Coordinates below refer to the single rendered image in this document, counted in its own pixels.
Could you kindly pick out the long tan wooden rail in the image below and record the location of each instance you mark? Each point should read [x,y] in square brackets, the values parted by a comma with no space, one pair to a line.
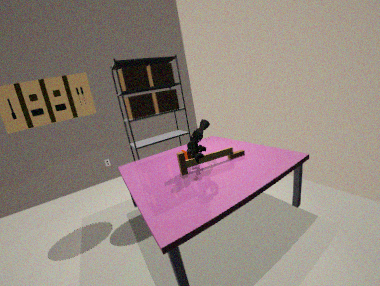
[209,157]

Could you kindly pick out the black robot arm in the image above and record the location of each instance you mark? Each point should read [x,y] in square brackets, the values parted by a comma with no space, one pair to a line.
[197,134]

